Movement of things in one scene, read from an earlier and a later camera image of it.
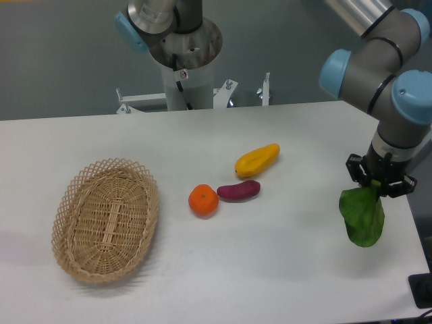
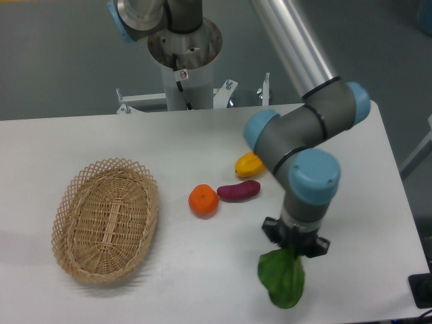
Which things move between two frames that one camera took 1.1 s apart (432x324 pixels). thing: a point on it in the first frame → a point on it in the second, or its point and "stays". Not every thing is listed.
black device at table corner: (420, 285) stays
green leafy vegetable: (363, 212) → (281, 273)
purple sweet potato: (241, 192) stays
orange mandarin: (204, 200) stays
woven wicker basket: (104, 219) stays
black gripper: (384, 170) → (303, 243)
